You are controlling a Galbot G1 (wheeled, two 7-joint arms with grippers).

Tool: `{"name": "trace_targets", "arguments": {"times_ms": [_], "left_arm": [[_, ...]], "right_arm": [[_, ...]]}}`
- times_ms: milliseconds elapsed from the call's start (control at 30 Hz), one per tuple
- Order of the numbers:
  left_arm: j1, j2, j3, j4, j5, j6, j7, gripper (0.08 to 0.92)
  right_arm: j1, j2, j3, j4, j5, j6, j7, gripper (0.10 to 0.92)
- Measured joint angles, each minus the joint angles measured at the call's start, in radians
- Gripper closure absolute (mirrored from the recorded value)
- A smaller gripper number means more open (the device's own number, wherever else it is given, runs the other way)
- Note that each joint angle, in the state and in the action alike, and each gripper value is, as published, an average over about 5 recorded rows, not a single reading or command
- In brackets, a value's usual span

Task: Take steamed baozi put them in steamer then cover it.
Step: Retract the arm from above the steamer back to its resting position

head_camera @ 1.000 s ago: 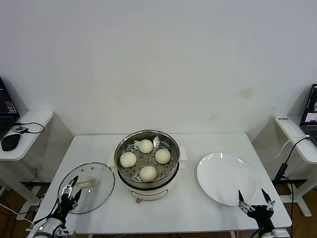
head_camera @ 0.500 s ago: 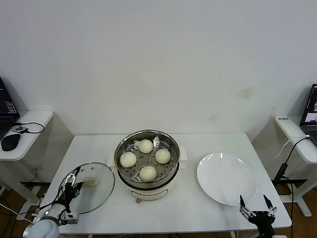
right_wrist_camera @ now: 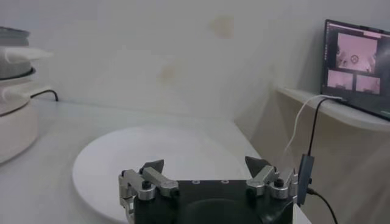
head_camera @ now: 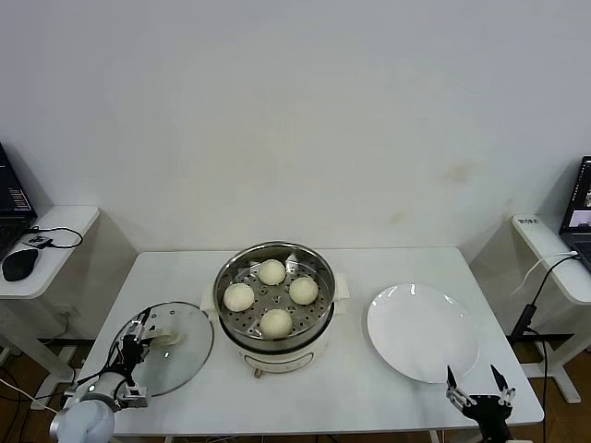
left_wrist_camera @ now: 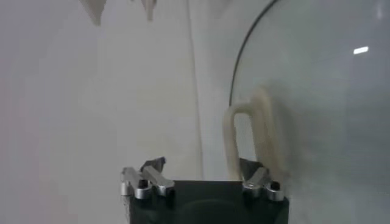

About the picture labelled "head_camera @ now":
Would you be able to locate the black open laptop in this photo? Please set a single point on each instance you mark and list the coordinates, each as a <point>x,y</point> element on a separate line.
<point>577,217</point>
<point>14,203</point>

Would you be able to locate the black computer mouse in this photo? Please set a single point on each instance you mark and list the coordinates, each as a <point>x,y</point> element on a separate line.
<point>18,265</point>

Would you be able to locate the cream electric pot base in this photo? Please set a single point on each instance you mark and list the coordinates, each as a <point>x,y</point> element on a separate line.
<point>277,360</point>

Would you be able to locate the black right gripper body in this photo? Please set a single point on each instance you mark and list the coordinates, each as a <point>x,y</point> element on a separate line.
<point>491,410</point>

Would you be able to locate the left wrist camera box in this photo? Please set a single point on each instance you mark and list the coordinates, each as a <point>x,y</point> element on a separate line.
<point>135,397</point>

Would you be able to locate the perforated steel steamer basket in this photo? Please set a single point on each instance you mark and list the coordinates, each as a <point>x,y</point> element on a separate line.
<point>231,272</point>

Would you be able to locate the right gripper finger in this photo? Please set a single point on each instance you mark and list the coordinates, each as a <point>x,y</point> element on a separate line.
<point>451,378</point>
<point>500,380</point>

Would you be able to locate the white wall socket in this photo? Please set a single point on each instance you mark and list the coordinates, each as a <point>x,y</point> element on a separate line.
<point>64,316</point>

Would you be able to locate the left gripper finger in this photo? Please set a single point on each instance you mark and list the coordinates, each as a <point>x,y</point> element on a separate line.
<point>145,320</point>
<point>134,330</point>

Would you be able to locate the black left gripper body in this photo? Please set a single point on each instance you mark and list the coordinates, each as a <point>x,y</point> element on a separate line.
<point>131,350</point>

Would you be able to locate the white round plate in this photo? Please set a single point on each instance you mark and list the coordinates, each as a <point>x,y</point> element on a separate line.
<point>415,332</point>

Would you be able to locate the small black patterned device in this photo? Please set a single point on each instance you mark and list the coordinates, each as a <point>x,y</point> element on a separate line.
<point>37,240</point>

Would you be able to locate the white steamed baozi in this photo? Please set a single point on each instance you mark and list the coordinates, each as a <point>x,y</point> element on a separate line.
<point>275,323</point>
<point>271,272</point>
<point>303,290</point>
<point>238,296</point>

